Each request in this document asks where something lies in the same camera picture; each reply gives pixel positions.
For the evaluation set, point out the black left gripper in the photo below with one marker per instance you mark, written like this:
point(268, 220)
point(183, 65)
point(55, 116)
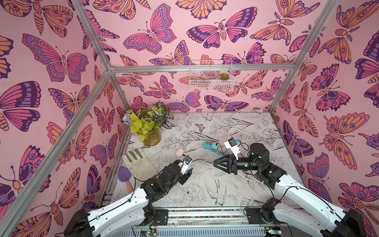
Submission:
point(179, 174)

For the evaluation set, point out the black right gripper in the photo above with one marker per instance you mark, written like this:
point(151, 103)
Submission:
point(231, 165)

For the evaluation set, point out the teal power strip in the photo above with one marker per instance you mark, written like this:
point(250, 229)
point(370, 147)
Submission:
point(214, 148)

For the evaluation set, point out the pink earbud case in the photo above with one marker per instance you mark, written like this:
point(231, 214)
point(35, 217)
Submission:
point(180, 152)

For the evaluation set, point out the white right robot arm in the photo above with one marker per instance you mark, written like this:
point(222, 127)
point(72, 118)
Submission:
point(319, 218)

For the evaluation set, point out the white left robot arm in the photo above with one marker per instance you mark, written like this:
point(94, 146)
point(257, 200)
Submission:
point(131, 210)

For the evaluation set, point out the beige cloth with green stripes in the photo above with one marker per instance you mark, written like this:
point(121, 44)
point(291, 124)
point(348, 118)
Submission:
point(139, 164)

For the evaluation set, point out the pink purple brush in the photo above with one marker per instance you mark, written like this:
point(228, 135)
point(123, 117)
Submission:
point(124, 175)

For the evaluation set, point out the potted plant in amber vase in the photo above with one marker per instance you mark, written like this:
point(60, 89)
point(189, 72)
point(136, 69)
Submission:
point(148, 122)

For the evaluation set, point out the small succulent in basket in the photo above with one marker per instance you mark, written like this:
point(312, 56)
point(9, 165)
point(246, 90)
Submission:
point(224, 76)

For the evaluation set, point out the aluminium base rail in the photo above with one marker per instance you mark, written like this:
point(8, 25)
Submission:
point(218, 222)

